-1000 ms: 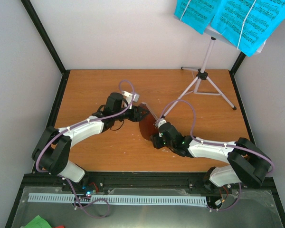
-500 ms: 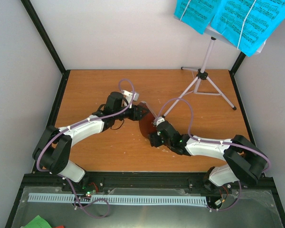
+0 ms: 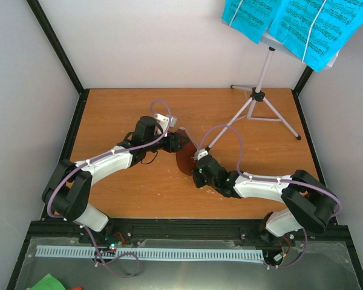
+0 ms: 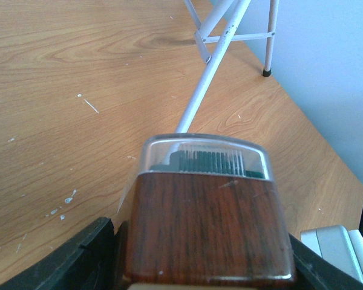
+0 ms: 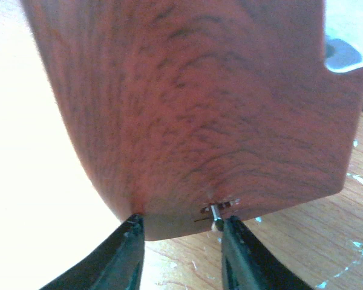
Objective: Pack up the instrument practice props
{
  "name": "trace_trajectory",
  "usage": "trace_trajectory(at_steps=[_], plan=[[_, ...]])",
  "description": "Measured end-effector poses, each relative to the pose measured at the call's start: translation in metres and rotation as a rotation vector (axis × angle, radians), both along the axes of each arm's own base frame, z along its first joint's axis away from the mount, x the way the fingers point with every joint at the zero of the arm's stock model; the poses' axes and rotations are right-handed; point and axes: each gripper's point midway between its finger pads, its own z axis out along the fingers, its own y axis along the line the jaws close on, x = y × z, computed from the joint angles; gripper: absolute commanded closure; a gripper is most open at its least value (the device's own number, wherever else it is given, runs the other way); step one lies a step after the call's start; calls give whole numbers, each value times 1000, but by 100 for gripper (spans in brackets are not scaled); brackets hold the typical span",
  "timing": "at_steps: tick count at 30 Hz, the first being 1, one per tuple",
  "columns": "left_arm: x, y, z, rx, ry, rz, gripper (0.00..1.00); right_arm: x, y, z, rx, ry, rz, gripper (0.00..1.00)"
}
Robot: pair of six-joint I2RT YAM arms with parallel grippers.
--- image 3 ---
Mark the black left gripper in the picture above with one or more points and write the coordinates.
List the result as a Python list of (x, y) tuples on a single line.
[(174, 139)]

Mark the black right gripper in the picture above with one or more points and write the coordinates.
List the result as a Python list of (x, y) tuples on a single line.
[(198, 182)]

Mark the brown wooden metronome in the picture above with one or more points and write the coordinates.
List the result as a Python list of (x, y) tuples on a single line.
[(184, 157)]

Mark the white tripod music stand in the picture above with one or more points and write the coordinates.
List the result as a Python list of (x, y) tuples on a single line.
[(257, 95)]

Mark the blue sheet music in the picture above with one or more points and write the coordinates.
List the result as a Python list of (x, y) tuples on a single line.
[(250, 17), (315, 31)]

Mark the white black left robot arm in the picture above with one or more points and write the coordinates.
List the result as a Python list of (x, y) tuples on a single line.
[(68, 189)]

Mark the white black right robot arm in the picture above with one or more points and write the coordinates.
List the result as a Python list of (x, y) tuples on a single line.
[(309, 204)]

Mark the red paper piece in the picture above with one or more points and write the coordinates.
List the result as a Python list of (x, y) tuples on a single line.
[(76, 288)]

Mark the green paper sheet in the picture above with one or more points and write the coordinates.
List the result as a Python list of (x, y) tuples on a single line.
[(48, 283)]

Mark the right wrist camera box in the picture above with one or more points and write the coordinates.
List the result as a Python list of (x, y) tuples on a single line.
[(200, 154)]

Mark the light blue slotted cable duct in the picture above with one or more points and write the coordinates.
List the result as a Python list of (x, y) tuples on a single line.
[(153, 254)]

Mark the black front mounting rail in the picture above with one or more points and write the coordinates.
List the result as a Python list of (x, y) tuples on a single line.
[(240, 231)]

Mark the black aluminium frame post right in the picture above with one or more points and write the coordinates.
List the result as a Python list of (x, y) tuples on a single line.
[(302, 81)]

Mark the black aluminium frame post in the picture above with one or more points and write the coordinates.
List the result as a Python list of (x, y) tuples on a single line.
[(50, 34), (302, 81)]

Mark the black aluminium frame post left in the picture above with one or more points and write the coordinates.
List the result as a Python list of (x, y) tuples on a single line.
[(50, 34)]

